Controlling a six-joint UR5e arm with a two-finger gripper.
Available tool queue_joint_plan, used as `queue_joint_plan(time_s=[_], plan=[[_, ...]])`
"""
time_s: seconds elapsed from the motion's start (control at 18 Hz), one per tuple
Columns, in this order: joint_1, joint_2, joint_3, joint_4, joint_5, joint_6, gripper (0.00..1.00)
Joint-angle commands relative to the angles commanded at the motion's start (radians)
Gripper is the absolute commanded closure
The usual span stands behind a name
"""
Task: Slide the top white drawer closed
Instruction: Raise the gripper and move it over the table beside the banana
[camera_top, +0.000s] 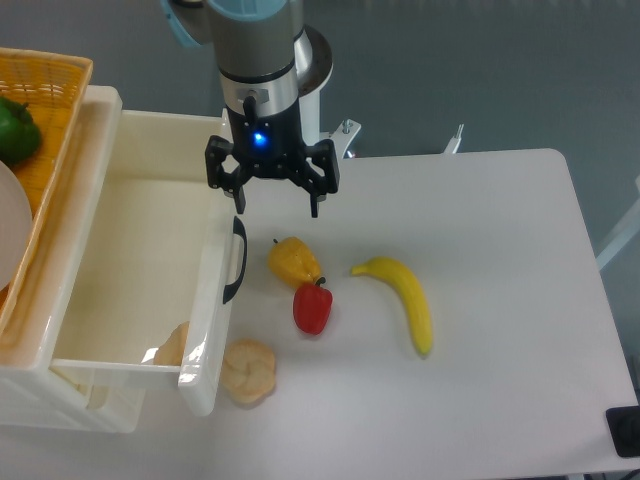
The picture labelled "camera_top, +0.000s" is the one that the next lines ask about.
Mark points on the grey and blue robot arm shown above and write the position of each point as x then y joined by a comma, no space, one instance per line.
272,68

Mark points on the red bell pepper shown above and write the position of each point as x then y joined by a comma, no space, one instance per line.
312,306

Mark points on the white plastic drawer cabinet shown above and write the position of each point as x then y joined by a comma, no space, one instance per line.
40,386

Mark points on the bread roll in drawer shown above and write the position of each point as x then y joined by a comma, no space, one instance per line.
171,352

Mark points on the green bell pepper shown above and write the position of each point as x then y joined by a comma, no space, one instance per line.
20,136

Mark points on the orange woven basket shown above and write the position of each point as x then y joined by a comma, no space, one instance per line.
53,85

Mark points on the yellow banana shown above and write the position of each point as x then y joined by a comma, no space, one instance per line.
408,288

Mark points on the yellow bell pepper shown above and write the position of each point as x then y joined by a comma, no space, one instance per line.
293,262

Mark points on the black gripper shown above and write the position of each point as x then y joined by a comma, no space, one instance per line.
271,147

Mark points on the white round plate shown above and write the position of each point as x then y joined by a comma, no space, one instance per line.
16,224

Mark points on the round bread roll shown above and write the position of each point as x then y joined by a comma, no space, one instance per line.
248,371

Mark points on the black device at table corner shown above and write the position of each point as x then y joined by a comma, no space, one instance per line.
623,423

